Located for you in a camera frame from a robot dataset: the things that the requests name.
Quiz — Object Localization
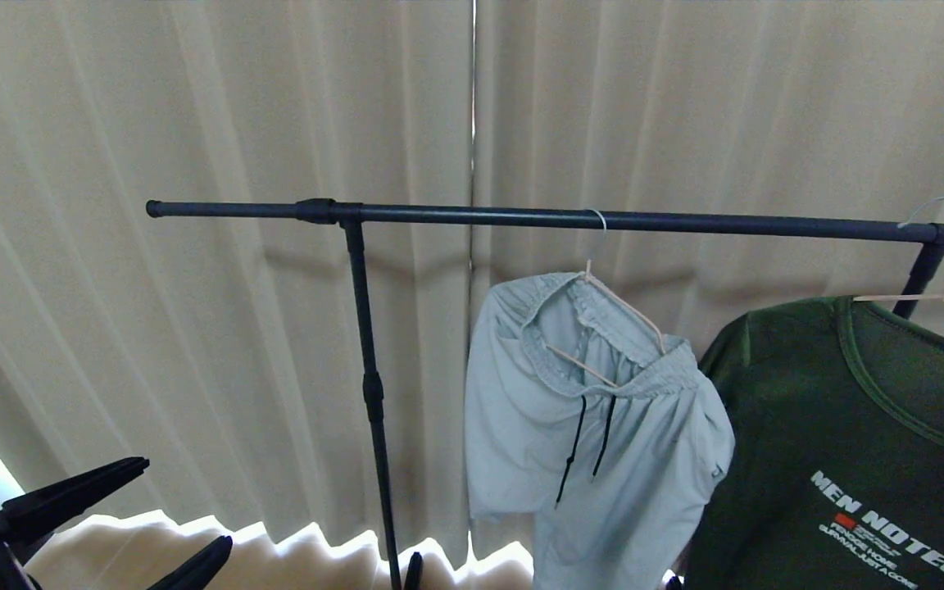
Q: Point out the pale grey shorts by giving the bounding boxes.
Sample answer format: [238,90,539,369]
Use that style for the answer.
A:
[464,272,737,590]

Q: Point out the green garment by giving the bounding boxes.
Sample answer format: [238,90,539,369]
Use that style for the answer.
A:
[679,295,944,590]

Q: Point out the black clothes rack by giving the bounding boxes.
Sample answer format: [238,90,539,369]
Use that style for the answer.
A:
[146,197,944,590]

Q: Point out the beige curtain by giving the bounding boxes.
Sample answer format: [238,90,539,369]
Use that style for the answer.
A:
[0,0,944,574]

